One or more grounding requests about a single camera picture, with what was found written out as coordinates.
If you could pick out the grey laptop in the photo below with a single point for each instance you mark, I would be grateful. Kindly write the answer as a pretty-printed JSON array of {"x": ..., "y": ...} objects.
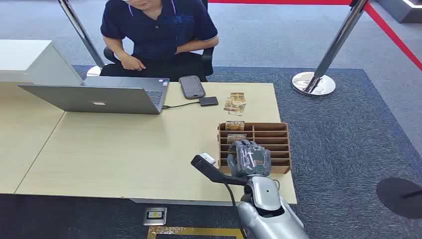
[{"x": 99, "y": 99}]

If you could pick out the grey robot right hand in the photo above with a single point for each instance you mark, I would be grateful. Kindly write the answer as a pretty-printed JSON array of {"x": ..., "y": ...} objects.
[{"x": 250, "y": 161}]

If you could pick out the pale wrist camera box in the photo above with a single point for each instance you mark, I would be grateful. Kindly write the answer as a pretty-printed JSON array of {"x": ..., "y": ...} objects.
[{"x": 207, "y": 158}]

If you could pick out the dark display platform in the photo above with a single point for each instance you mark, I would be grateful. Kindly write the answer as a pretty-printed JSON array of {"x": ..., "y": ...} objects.
[{"x": 395, "y": 10}]

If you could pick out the brown wooden card organizer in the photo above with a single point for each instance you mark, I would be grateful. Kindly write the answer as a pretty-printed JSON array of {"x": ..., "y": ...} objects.
[{"x": 273, "y": 145}]

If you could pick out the gold floor tape frame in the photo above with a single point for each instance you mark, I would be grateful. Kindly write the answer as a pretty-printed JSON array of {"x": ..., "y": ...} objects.
[{"x": 197, "y": 231}]

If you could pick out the person's right forearm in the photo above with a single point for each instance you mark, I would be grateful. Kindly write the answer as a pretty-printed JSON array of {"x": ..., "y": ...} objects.
[{"x": 112, "y": 46}]

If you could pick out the person's right hand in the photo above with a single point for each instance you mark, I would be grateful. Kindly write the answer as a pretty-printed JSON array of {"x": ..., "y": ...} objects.
[{"x": 132, "y": 63}]

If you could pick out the phone in dark case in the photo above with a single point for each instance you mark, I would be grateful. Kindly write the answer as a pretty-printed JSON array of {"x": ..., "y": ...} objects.
[{"x": 192, "y": 87}]

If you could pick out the metal floor outlet plate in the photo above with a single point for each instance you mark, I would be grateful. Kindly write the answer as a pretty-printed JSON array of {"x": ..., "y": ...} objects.
[{"x": 155, "y": 216}]

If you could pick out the white counter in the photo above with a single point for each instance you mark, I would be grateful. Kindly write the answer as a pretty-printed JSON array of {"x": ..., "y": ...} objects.
[{"x": 36, "y": 62}]

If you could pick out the chrome stanchion post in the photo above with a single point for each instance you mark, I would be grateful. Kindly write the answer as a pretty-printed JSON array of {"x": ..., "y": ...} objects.
[
  {"x": 82, "y": 33},
  {"x": 333, "y": 49}
]

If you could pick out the person's left forearm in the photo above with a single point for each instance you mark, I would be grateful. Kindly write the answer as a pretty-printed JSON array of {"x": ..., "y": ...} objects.
[{"x": 201, "y": 44}]

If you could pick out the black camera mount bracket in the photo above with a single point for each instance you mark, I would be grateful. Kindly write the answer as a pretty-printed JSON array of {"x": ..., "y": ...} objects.
[{"x": 214, "y": 173}]

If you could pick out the black round floor base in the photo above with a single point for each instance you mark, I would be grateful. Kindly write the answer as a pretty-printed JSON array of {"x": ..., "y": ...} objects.
[{"x": 395, "y": 198}]

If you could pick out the red barrier belt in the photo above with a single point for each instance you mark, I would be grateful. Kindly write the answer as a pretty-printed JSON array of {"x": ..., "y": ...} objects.
[{"x": 392, "y": 34}]

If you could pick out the person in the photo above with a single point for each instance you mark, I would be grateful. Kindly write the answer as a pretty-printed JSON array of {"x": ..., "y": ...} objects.
[{"x": 155, "y": 33}]

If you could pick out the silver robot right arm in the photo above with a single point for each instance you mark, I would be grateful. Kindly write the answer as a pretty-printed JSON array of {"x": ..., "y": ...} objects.
[{"x": 267, "y": 211}]

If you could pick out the small black external drive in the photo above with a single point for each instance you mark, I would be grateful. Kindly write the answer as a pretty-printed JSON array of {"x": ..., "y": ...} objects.
[{"x": 208, "y": 101}]

